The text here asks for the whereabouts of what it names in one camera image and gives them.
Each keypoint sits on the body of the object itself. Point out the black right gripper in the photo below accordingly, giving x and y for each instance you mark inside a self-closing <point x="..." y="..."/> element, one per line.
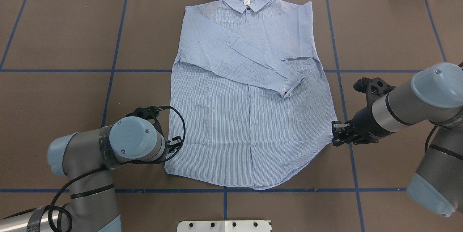
<point x="363" y="126"/>

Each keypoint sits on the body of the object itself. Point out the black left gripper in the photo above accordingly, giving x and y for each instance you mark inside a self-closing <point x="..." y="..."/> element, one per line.
<point x="176" y="140"/>

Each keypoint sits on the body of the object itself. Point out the blue white striped shirt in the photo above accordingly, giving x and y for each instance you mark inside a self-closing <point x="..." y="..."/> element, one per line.
<point x="251" y="88"/>

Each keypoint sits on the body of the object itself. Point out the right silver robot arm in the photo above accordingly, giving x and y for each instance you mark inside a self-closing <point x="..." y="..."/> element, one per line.
<point x="434" y="95"/>

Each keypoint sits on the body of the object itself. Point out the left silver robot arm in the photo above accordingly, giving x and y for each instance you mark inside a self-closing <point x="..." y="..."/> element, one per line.
<point x="88" y="202"/>

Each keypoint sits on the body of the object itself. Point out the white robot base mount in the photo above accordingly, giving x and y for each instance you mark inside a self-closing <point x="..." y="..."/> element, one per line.
<point x="225" y="226"/>

